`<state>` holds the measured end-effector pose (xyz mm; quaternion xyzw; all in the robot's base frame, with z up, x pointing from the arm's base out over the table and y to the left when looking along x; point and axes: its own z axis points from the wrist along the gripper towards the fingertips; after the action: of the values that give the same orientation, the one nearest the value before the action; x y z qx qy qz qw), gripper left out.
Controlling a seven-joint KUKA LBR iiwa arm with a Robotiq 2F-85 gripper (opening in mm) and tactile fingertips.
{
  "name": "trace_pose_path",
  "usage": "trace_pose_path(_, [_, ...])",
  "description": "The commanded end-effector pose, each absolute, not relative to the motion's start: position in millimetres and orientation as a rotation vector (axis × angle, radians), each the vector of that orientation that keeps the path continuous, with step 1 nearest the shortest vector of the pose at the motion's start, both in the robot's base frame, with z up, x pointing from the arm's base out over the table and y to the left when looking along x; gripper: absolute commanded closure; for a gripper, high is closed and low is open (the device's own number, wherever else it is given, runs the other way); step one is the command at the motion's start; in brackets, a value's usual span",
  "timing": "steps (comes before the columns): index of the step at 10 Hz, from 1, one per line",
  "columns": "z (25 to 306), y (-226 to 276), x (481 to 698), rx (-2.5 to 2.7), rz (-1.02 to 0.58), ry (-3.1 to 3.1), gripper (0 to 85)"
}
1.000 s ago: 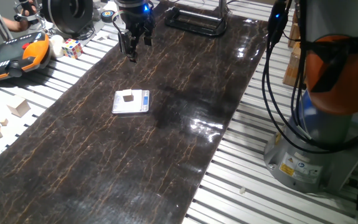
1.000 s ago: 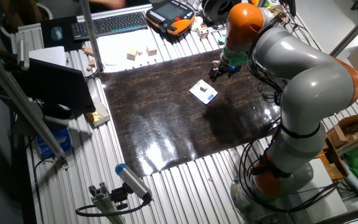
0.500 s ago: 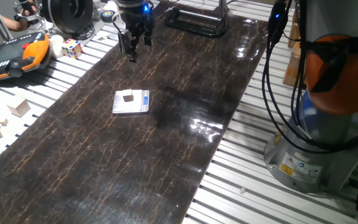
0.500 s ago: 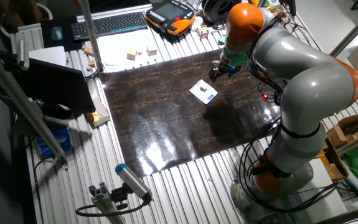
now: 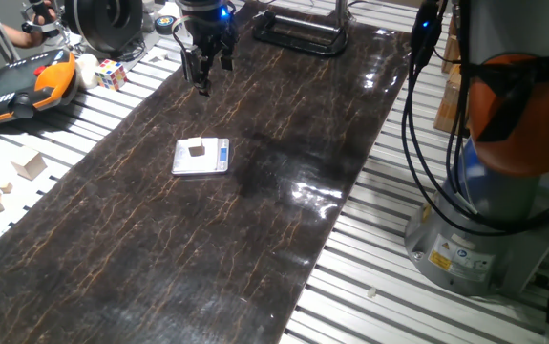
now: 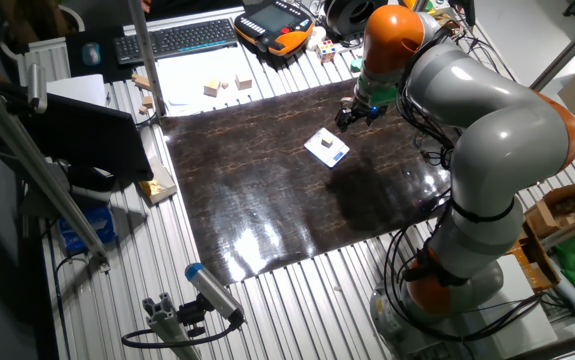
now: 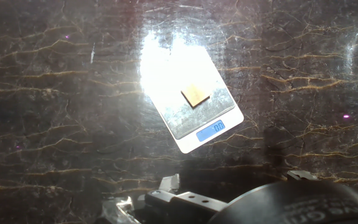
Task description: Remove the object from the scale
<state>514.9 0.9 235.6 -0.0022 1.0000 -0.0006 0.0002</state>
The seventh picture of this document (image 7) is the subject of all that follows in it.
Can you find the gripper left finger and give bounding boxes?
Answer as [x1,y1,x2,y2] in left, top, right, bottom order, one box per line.
[158,173,181,194]

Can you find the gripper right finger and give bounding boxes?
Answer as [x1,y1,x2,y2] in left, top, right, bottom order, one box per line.
[286,170,319,182]

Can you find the small wooden block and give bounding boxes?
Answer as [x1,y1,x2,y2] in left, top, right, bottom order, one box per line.
[181,83,211,109]

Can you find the white digital scale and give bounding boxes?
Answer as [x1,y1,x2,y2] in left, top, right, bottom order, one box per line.
[138,30,245,155]

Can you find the dark marble pattern mat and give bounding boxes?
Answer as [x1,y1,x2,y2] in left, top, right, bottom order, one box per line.
[0,0,358,224]

